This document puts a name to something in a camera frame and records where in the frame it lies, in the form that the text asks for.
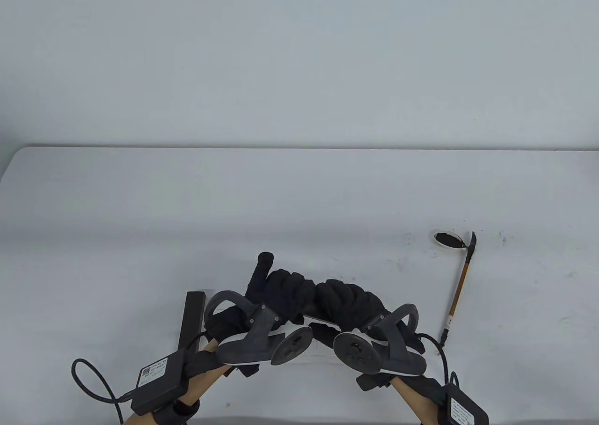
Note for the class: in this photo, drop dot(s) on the person's left forearm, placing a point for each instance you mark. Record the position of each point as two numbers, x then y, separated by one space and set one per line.
206 373

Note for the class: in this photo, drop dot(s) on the person's right forearm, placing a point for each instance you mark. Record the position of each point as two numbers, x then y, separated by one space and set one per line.
412 399

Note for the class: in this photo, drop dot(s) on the person's right hand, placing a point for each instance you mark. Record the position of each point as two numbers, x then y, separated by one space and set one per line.
351 303

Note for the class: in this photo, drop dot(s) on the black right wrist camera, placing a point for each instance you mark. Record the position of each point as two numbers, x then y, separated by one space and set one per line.
372 382

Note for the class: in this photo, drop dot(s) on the bamboo Chinese brush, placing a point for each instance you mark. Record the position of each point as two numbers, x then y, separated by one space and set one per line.
461 287

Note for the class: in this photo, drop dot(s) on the black labelled box left wrist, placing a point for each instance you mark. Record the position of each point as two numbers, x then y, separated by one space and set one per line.
157 380

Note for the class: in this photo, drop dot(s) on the black labelled box right wrist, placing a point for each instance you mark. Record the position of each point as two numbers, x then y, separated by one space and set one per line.
463 408

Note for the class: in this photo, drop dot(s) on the black labelled box wrist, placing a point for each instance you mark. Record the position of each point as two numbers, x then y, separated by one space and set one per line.
157 380
463 408

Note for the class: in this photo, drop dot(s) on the small white ink dish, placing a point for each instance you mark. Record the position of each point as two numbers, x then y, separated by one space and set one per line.
448 240

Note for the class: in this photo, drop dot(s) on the black paperweight bar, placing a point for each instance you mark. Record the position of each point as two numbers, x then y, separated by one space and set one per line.
193 312

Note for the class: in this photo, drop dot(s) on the person's left hand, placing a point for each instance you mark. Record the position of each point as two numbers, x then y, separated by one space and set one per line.
285 294

